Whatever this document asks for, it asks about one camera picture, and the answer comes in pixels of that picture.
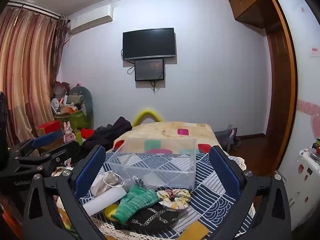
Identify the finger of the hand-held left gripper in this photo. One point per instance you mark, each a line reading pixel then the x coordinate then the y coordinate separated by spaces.
pixel 47 138
pixel 65 152

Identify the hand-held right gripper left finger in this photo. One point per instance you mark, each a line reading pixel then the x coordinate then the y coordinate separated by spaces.
pixel 89 173

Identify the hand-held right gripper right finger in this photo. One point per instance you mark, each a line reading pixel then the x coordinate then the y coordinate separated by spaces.
pixel 225 173

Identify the red box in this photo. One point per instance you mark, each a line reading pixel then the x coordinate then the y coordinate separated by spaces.
pixel 48 127

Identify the pink bunny toy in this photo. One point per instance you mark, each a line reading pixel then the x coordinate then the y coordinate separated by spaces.
pixel 68 133

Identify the red cloth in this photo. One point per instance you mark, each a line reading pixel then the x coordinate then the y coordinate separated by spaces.
pixel 88 133

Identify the white foam roll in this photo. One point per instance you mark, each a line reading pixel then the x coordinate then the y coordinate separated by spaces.
pixel 102 201

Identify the blue patterned tablecloth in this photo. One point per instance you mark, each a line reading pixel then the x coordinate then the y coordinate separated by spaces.
pixel 212 205

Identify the grey cloth bag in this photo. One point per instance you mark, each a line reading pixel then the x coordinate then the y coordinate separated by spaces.
pixel 225 138

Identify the green cardboard box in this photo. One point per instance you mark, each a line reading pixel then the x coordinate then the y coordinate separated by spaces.
pixel 78 120

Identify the cluttered pile of household goods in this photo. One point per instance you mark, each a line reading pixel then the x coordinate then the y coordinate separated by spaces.
pixel 65 102

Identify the yellow round sponge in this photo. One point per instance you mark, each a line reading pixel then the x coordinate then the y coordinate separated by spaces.
pixel 110 211

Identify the dark clothes pile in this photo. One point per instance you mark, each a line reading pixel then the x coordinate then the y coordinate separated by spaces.
pixel 107 133

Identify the clear crinkled plastic wrap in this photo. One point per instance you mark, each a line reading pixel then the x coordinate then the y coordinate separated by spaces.
pixel 132 183

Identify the floral printed cloth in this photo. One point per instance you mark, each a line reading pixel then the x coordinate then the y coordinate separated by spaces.
pixel 63 215

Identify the green knitted gloves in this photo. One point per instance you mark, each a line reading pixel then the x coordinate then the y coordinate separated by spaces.
pixel 135 200

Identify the floral fabric scrunchie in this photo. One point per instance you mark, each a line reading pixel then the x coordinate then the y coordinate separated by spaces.
pixel 175 198

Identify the dark green round chair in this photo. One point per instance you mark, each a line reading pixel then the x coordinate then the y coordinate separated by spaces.
pixel 86 97

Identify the clear plastic box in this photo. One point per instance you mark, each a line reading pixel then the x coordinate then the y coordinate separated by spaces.
pixel 152 162

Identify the yellow flat card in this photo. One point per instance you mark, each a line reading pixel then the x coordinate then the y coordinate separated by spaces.
pixel 195 231

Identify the striped brown curtain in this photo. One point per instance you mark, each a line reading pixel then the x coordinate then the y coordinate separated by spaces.
pixel 25 75

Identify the yellow patchwork blanket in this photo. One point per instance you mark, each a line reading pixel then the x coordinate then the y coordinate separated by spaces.
pixel 165 130

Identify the white sticker-covered cabinet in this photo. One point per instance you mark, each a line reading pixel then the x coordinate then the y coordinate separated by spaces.
pixel 305 180

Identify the yellow foam hoop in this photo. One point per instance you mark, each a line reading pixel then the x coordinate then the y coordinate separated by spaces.
pixel 147 112

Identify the red and yellow toy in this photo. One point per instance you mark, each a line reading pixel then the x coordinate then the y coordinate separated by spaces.
pixel 317 146

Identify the wooden wardrobe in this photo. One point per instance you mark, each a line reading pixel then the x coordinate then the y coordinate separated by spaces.
pixel 277 80

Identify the white sliding door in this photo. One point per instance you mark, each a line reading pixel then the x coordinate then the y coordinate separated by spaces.
pixel 305 85

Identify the white air conditioner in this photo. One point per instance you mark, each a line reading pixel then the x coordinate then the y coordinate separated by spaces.
pixel 90 21

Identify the small black wall monitor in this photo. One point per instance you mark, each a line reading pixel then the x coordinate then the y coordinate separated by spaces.
pixel 149 69

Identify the curtain rail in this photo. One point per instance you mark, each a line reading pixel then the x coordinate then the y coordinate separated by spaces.
pixel 35 8

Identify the black wall television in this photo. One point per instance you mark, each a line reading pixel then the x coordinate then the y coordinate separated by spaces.
pixel 148 43

